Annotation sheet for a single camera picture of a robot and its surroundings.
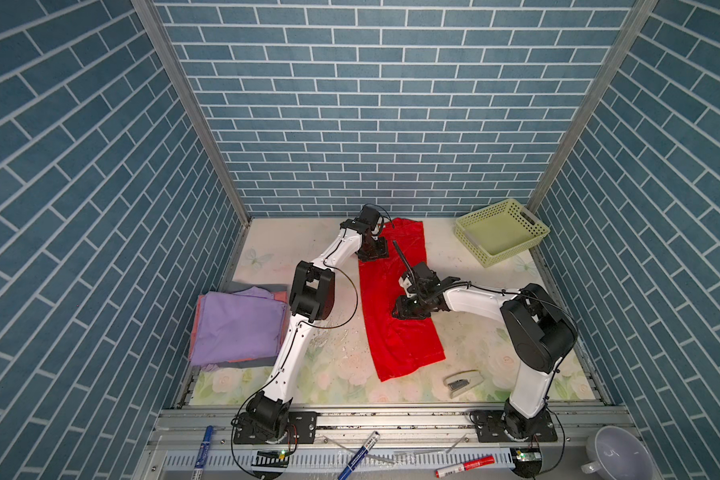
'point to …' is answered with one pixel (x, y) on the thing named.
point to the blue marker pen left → (203, 455)
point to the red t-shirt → (402, 345)
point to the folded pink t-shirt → (195, 327)
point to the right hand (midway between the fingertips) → (398, 315)
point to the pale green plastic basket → (496, 232)
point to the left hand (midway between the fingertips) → (390, 256)
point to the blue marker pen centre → (370, 442)
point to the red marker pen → (468, 465)
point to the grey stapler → (461, 381)
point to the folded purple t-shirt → (241, 325)
